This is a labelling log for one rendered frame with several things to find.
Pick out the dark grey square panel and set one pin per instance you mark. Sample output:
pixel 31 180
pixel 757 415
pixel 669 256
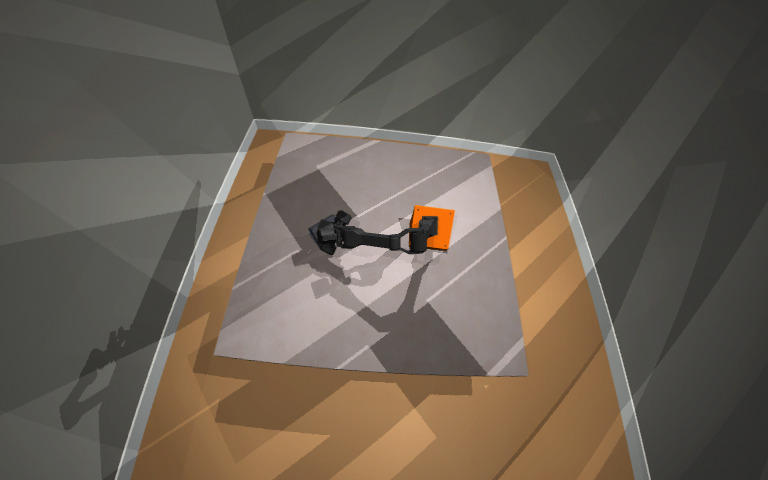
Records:
pixel 313 230

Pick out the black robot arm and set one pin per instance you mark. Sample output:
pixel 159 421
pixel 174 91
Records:
pixel 353 237

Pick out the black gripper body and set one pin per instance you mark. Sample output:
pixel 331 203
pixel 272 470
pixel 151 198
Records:
pixel 341 218

